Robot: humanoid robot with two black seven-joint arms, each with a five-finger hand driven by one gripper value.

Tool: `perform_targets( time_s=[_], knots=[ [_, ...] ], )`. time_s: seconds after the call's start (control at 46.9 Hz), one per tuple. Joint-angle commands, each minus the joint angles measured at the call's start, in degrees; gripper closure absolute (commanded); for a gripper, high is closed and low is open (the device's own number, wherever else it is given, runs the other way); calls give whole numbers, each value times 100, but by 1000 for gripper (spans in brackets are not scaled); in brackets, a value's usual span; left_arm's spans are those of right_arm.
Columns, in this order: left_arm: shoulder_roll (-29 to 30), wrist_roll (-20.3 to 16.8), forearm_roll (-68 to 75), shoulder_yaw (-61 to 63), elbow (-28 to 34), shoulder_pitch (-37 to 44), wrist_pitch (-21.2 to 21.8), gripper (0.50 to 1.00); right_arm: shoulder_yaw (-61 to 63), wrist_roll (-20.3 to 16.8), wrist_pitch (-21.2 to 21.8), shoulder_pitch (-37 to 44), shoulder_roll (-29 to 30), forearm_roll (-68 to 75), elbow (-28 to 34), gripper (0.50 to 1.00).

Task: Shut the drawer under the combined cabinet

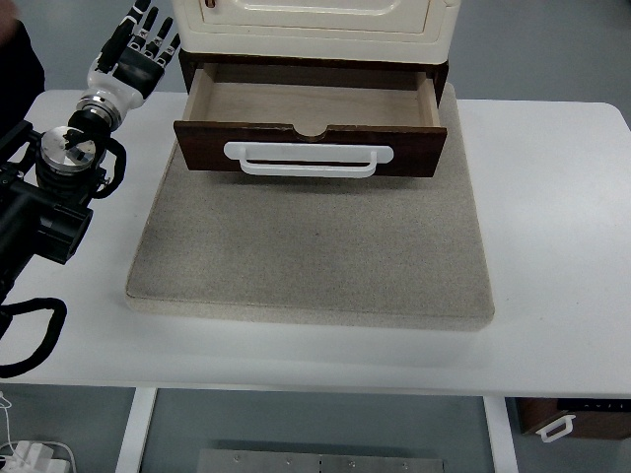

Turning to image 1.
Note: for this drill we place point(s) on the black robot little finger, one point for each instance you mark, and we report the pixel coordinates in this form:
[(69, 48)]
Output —
[(165, 57)]

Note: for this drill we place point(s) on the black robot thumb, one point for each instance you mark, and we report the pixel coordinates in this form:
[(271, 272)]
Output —
[(114, 47)]

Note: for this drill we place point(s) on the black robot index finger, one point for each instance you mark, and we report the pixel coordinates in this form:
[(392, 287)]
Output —
[(137, 11)]

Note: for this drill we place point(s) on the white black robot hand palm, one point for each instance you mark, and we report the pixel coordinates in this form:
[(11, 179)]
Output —
[(134, 77)]

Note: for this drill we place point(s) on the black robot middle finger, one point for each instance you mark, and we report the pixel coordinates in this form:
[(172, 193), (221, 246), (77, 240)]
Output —
[(141, 37)]

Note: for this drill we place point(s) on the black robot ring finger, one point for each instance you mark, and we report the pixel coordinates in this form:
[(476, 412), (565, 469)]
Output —
[(153, 47)]

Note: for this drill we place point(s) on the dark wooden drawer white handle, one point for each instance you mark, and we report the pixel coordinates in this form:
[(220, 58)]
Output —
[(292, 104)]

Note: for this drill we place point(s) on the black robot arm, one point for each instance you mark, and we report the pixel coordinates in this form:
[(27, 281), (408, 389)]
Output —
[(49, 179)]

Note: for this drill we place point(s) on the dark wooden drawer housing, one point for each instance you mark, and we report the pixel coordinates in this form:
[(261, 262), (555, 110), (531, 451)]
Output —
[(315, 66)]

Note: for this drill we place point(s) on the beige stone slab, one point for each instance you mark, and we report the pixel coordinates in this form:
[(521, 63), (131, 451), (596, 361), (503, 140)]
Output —
[(388, 252)]

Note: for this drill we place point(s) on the grey metal plate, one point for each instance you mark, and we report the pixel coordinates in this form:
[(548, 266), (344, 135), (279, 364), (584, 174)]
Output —
[(225, 460)]

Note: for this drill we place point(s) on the white table frame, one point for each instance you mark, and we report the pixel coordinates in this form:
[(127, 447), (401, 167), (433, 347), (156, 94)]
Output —
[(143, 403)]

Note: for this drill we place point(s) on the brown box white handle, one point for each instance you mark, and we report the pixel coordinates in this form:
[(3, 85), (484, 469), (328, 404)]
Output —
[(585, 418)]

